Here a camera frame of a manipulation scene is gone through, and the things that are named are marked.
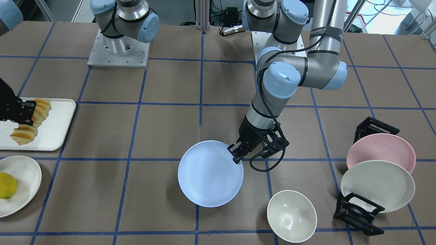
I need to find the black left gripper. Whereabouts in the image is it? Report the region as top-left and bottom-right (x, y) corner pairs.
(227, 116), (289, 164)

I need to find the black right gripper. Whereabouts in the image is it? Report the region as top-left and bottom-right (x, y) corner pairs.
(0, 79), (37, 126)

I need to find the croissant bread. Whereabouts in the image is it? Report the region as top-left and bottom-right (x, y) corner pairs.
(10, 124), (38, 145)
(32, 98), (52, 129)

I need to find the blue plate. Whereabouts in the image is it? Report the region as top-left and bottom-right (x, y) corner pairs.
(178, 141), (244, 208)

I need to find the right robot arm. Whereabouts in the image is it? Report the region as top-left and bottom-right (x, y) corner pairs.
(0, 0), (159, 126)

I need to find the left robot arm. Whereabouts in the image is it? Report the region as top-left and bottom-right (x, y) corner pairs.
(228, 0), (347, 164)

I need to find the white plate with lemon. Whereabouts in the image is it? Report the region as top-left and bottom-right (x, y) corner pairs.
(0, 156), (42, 218)

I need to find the cream plate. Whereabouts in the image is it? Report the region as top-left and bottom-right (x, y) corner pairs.
(340, 160), (415, 213)

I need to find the pink plate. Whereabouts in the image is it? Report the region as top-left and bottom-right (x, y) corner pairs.
(346, 133), (416, 173)

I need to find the cream serving tray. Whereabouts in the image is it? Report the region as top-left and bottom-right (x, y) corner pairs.
(0, 99), (76, 151)

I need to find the yellow lemon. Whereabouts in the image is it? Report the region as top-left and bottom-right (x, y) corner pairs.
(0, 172), (17, 199)

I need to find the cream bowl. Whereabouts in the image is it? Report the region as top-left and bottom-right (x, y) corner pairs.
(267, 190), (317, 243)

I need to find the black dish rack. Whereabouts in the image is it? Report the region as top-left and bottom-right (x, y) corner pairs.
(333, 116), (400, 236)

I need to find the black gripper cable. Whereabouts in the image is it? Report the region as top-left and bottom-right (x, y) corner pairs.
(249, 20), (341, 173)

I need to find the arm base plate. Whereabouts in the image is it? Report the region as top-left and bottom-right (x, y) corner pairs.
(87, 30), (150, 68)
(252, 31), (304, 63)

